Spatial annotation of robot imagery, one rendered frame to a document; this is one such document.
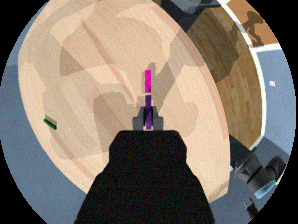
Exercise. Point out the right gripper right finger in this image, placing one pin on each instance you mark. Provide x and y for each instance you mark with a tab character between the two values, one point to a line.
157	121

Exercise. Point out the green rod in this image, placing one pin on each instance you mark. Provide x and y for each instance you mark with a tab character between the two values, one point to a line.
50	124

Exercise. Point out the purple rod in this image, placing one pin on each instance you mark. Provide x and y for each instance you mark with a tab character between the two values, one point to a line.
148	107

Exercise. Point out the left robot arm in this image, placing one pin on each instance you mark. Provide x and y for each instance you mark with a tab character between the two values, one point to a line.
260	179

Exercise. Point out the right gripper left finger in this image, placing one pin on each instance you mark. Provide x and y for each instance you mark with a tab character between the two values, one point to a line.
138	122

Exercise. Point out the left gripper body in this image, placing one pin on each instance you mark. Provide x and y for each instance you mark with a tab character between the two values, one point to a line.
252	211

